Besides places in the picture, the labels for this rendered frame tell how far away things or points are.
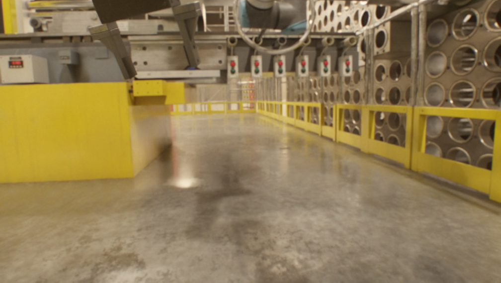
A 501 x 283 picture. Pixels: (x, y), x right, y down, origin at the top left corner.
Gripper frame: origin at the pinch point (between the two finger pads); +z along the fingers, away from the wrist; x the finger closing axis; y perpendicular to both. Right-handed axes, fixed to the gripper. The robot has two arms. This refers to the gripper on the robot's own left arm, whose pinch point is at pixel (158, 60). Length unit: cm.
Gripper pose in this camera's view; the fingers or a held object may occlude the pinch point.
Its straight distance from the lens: 51.2
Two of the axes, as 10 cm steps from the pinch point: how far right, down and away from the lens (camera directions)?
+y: 1.0, -5.0, 8.6
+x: -9.8, 1.2, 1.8
